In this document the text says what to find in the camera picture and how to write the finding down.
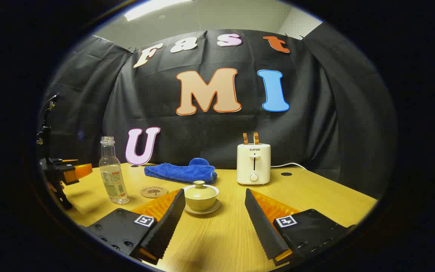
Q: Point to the round cork coaster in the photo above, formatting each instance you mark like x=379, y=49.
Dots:
x=153, y=191

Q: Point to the cream toaster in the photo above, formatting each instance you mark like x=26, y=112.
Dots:
x=253, y=162

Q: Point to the toast bread slice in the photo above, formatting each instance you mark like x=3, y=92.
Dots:
x=246, y=138
x=256, y=138

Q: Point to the cream teacup lid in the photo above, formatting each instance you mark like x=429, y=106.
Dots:
x=200, y=192

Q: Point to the blue towel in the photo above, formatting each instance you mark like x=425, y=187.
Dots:
x=181, y=172

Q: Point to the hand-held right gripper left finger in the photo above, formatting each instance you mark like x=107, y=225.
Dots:
x=168, y=223

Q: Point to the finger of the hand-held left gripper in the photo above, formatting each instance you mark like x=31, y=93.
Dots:
x=77, y=173
x=66, y=162

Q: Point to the clear water bottle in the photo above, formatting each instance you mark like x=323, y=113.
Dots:
x=112, y=177

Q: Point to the cream teacup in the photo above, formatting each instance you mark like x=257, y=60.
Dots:
x=201, y=204

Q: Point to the black backdrop cloth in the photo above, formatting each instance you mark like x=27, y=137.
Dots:
x=210, y=132

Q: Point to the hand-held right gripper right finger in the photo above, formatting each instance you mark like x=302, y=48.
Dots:
x=263, y=226

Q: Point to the cream saucer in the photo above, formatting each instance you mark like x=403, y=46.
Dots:
x=213, y=209

